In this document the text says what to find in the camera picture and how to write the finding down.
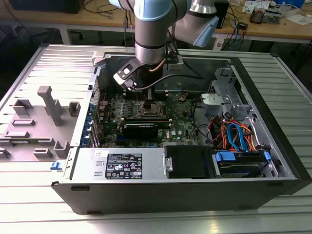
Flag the wooden desk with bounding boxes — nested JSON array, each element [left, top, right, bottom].
[[0, 0, 312, 46]]

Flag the black open PC case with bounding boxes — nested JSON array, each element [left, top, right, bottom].
[[50, 50, 312, 215]]

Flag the green motherboard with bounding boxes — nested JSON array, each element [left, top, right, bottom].
[[96, 91, 204, 149]]

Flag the green RAM stick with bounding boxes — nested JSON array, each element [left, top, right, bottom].
[[123, 117, 172, 128]]

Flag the black graphics card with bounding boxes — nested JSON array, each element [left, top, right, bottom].
[[121, 122, 159, 141]]

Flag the small copper coil transformer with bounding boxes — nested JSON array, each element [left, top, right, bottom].
[[250, 6, 266, 24]]

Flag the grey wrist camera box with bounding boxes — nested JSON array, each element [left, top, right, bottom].
[[166, 50, 184, 71]]

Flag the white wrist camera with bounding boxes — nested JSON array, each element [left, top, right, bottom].
[[113, 59, 142, 91]]

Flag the black computer box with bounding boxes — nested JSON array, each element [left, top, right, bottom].
[[9, 0, 82, 14]]

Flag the silver power supply unit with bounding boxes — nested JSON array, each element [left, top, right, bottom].
[[70, 147, 169, 181]]

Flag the hard disk in blue carrier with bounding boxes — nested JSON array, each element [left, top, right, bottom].
[[211, 149, 272, 179]]

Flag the black wire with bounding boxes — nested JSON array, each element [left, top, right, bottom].
[[191, 97, 215, 147]]

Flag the blue data wire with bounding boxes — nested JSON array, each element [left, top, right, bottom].
[[226, 123, 247, 153]]

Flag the silver disk bay cage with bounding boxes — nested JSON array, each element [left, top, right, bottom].
[[199, 66, 255, 121]]

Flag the orange power wire bundle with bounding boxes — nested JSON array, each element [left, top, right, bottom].
[[210, 116, 258, 152]]

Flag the dark camera cable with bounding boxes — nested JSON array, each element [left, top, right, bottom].
[[133, 74, 203, 91]]

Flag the grey parts rack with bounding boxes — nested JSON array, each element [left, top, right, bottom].
[[0, 85, 81, 163]]

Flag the black desktop tower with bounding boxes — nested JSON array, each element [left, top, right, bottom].
[[215, 0, 231, 29]]

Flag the white paper sheets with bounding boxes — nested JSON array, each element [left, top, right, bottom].
[[285, 14, 312, 25]]

